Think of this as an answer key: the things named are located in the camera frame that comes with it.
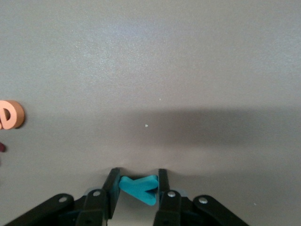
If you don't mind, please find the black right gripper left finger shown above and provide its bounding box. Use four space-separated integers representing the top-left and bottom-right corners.
3 167 122 226

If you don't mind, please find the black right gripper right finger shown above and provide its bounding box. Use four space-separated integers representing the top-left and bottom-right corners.
152 168 250 226

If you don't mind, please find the teal letter y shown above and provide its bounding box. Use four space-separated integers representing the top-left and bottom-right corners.
119 174 158 206

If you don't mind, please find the orange letter e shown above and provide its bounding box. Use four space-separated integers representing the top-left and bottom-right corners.
0 100 25 130

